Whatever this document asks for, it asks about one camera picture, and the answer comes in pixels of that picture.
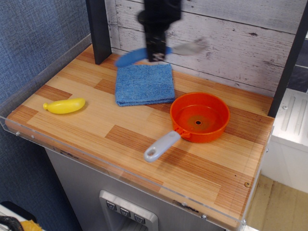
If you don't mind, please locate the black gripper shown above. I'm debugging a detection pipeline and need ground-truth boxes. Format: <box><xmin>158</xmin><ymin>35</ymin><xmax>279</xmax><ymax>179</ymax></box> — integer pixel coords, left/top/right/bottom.
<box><xmin>144</xmin><ymin>23</ymin><xmax>168</xmax><ymax>62</ymax></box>

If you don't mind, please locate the blue handled spork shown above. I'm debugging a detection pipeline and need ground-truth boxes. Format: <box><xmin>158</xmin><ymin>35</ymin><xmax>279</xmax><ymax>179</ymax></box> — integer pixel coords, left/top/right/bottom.
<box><xmin>115</xmin><ymin>38</ymin><xmax>208</xmax><ymax>67</ymax></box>

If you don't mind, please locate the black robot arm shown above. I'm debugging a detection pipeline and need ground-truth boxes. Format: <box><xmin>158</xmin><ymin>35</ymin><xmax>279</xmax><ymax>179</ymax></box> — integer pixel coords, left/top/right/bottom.
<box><xmin>137</xmin><ymin>0</ymin><xmax>181</xmax><ymax>62</ymax></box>

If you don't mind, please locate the blue folded cloth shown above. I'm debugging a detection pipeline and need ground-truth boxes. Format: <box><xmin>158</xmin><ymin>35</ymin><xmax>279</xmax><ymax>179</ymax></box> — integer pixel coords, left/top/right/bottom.
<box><xmin>115</xmin><ymin>64</ymin><xmax>175</xmax><ymax>106</ymax></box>

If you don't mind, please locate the yellow toy banana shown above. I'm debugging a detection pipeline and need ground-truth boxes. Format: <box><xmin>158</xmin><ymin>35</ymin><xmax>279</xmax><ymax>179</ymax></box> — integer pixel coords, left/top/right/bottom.
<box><xmin>43</xmin><ymin>98</ymin><xmax>86</xmax><ymax>115</ymax></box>

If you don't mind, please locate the clear acrylic table guard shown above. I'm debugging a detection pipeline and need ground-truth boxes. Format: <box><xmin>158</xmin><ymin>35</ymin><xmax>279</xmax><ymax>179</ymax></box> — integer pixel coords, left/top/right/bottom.
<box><xmin>5</xmin><ymin>48</ymin><xmax>273</xmax><ymax>231</ymax></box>

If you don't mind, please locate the grey cabinet with dispenser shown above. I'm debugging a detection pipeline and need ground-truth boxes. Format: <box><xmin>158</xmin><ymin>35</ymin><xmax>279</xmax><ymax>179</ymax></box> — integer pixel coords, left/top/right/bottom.
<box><xmin>46</xmin><ymin>150</ymin><xmax>222</xmax><ymax>231</ymax></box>

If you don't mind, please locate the white appliance at right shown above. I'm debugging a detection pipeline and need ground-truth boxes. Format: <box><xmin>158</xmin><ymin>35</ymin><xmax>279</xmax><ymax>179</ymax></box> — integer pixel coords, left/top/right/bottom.
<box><xmin>261</xmin><ymin>89</ymin><xmax>308</xmax><ymax>193</ymax></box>

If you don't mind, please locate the black yellow object bottom left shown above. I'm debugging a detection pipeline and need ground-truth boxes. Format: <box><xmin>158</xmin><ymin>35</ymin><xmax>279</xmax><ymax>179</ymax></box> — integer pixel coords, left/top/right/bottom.
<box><xmin>0</xmin><ymin>201</ymin><xmax>44</xmax><ymax>231</ymax></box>

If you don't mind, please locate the dark left frame post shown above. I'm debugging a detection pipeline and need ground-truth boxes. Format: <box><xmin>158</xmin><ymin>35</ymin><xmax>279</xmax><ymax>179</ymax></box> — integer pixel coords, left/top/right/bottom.
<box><xmin>86</xmin><ymin>0</ymin><xmax>112</xmax><ymax>64</ymax></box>

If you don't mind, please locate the dark frame post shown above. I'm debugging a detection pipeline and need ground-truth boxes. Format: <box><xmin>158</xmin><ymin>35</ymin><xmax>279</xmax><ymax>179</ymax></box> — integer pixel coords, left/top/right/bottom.
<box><xmin>86</xmin><ymin>0</ymin><xmax>112</xmax><ymax>64</ymax></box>
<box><xmin>268</xmin><ymin>1</ymin><xmax>308</xmax><ymax>118</ymax></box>

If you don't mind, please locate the orange pot grey handle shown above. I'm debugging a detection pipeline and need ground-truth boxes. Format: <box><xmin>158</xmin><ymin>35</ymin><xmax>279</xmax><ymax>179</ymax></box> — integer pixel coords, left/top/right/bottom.
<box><xmin>143</xmin><ymin>92</ymin><xmax>231</xmax><ymax>163</ymax></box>

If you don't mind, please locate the dark right frame post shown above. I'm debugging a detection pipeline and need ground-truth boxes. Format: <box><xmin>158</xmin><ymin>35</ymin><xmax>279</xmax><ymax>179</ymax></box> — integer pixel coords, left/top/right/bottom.
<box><xmin>268</xmin><ymin>1</ymin><xmax>308</xmax><ymax>118</ymax></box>

